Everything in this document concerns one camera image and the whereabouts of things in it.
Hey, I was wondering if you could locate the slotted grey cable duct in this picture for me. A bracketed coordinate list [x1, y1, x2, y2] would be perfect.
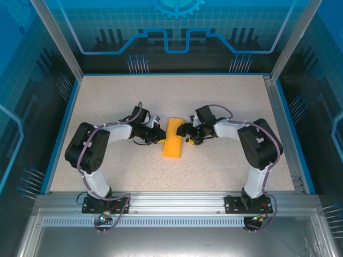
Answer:
[42, 217, 246, 226]

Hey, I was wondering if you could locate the black electronics box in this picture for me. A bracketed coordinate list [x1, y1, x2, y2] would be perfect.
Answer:
[34, 191, 321, 215]

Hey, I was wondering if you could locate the orange paper sheet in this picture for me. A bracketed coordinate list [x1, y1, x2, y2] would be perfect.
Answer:
[161, 117, 185, 159]

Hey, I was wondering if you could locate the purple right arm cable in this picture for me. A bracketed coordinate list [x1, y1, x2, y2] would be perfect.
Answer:
[208, 103, 282, 233]

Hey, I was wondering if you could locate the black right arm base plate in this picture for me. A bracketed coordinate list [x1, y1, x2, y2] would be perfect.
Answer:
[224, 194, 272, 215]

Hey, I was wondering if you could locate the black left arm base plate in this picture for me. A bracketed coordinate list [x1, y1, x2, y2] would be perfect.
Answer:
[81, 195, 131, 215]

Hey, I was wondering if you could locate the aluminium side rail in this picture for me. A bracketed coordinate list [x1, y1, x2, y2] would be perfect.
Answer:
[262, 74, 308, 195]

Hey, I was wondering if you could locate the aluminium frame post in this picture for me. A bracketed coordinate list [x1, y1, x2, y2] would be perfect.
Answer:
[29, 0, 84, 81]
[270, 0, 324, 81]

